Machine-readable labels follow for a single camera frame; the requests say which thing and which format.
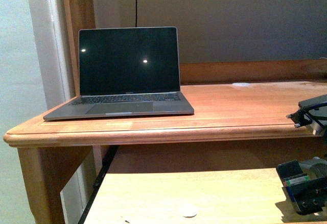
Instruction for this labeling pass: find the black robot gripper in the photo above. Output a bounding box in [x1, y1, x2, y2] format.
[276, 157, 326, 215]

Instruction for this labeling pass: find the wooden desk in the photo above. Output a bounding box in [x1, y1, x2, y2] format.
[4, 59, 326, 223]

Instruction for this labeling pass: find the white round sticker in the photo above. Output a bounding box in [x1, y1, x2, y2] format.
[232, 83, 250, 87]

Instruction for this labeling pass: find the wooden pull-out keyboard tray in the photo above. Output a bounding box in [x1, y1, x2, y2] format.
[85, 168, 326, 223]

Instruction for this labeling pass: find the grey open laptop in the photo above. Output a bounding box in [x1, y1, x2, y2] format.
[44, 27, 194, 121]

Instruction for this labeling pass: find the wooden door frame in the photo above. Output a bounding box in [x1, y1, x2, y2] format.
[63, 0, 96, 95]

